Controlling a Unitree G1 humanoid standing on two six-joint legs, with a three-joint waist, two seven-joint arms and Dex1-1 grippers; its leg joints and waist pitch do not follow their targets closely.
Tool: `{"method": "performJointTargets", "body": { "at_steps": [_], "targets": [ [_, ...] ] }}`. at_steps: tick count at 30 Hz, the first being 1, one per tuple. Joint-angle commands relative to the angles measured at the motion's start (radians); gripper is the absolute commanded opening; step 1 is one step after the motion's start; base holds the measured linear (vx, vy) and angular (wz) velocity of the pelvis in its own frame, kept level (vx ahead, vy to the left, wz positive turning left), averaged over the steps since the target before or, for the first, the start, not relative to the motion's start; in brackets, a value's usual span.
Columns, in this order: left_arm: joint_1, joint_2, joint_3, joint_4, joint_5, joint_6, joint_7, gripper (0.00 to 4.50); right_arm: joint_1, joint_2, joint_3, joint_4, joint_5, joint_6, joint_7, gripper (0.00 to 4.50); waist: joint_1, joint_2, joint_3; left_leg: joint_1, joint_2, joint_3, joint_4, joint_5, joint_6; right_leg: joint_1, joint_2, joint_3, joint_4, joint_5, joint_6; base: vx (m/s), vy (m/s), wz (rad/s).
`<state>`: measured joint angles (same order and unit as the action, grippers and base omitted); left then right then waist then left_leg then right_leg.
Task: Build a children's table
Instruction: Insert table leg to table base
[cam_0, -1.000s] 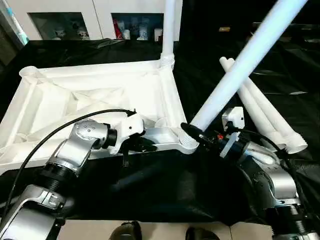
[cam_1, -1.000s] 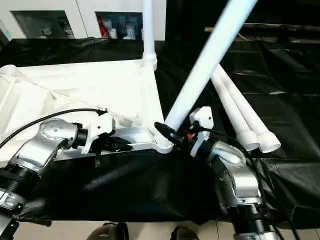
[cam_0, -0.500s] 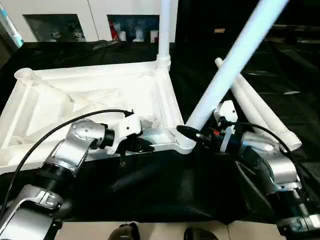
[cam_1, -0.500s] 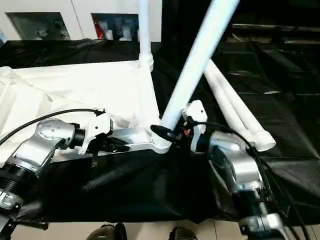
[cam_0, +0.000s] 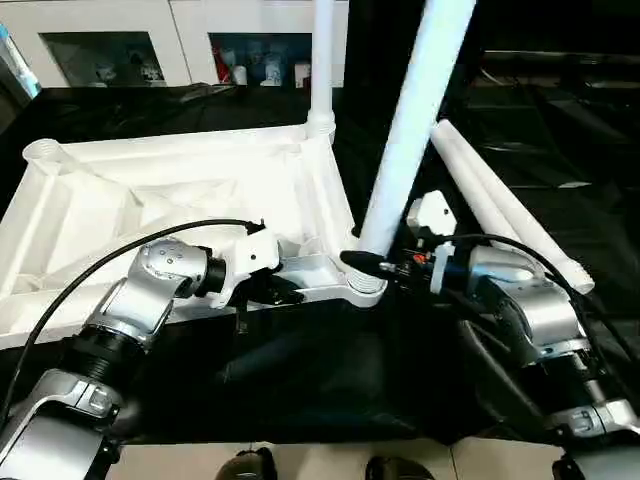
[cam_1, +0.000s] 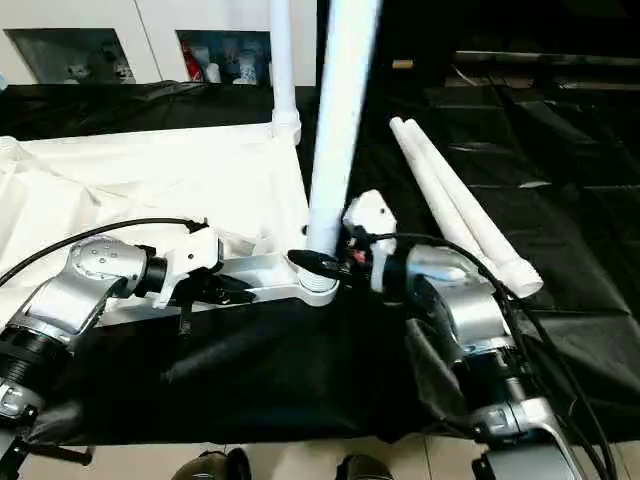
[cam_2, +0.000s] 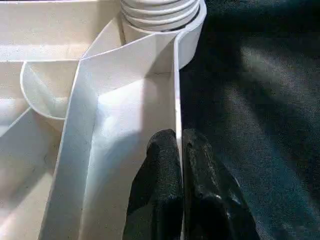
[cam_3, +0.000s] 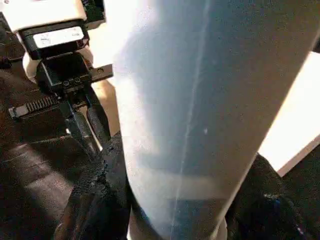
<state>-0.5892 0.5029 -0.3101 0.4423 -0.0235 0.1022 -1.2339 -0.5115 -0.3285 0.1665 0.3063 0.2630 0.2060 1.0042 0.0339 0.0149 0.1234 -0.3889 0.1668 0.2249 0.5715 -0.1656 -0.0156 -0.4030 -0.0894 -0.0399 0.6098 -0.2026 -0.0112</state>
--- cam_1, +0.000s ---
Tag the white plastic table top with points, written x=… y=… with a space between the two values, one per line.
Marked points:
x=150 y=180

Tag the white plastic table leg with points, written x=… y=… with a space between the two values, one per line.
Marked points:
x=284 y=70
x=480 y=225
x=440 y=195
x=340 y=120

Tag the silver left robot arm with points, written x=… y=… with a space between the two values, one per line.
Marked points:
x=80 y=290

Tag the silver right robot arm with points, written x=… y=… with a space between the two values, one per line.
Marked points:
x=470 y=320

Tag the black table mat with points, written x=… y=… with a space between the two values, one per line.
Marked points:
x=300 y=380

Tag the black left robot foot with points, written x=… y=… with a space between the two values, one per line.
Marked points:
x=212 y=466

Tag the black robot foot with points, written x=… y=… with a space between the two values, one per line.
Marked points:
x=364 y=469
x=212 y=466

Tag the black right robot foot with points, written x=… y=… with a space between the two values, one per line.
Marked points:
x=364 y=469

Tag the small yellow label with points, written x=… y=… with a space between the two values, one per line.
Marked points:
x=402 y=64

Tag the white glass door cabinet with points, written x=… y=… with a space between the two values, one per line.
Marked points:
x=140 y=35

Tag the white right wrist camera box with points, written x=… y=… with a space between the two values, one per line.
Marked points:
x=370 y=220

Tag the black metal table frame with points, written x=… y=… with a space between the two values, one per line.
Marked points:
x=40 y=455

